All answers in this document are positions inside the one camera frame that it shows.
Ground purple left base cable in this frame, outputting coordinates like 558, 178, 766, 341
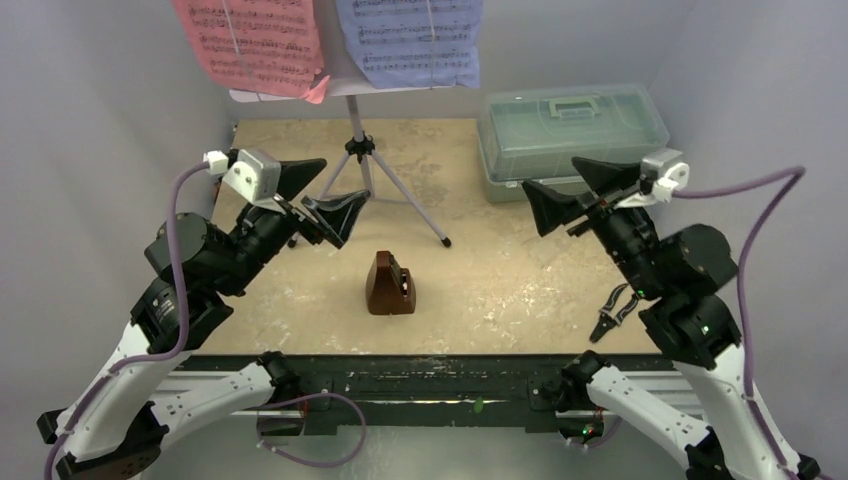
256, 392, 368, 468

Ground translucent green storage box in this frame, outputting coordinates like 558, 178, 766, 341
477, 84, 670, 204

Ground black handled tool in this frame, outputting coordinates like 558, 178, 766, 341
589, 283, 640, 343

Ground brown wooden metronome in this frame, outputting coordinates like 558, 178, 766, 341
365, 250, 417, 316

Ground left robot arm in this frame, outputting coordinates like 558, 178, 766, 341
37, 149, 370, 479

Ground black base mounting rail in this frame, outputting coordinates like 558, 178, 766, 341
169, 354, 697, 435

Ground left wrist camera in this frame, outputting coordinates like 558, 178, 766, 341
202, 149, 283, 212

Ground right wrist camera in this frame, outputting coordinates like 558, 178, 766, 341
613, 148, 690, 209

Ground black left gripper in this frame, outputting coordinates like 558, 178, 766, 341
217, 158, 370, 294

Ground aluminium frame rails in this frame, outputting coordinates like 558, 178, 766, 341
122, 188, 740, 480

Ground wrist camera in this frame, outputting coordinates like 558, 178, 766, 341
613, 148, 690, 209
202, 149, 283, 212

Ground pink paper folder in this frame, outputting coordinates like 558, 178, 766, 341
171, 0, 330, 104

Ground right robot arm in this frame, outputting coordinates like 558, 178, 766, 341
522, 149, 821, 479

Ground lilac perforated music stand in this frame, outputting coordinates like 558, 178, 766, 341
228, 0, 485, 250

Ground white sheet music pages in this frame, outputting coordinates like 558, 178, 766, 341
336, 0, 483, 89

